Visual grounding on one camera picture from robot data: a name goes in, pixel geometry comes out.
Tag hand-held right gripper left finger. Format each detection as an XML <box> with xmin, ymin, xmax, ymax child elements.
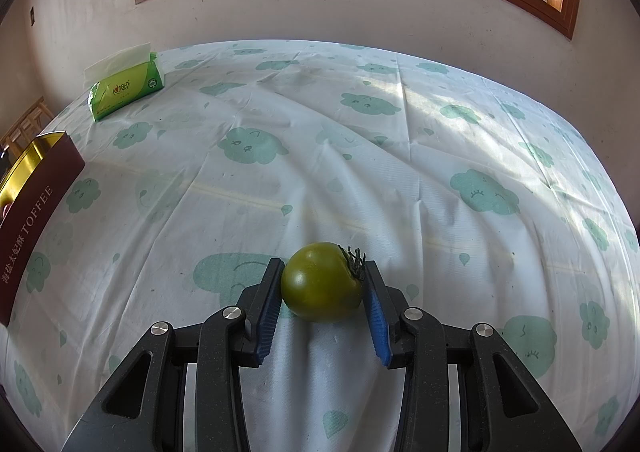
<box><xmin>60</xmin><ymin>257</ymin><xmax>286</xmax><ymax>452</ymax></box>

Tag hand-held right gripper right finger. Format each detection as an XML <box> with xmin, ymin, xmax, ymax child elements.
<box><xmin>362</xmin><ymin>259</ymin><xmax>583</xmax><ymax>452</ymax></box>

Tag green tomato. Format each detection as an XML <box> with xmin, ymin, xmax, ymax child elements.
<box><xmin>280</xmin><ymin>242</ymin><xmax>368</xmax><ymax>324</ymax></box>

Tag red and gold tin box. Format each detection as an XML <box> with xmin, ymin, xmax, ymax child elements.
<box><xmin>0</xmin><ymin>131</ymin><xmax>86</xmax><ymax>327</ymax></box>

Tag green tissue pack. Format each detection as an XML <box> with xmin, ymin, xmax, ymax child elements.
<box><xmin>84</xmin><ymin>42</ymin><xmax>165</xmax><ymax>121</ymax></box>

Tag light wooden chair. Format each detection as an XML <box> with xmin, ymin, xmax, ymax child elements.
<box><xmin>0</xmin><ymin>96</ymin><xmax>51</xmax><ymax>153</ymax></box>

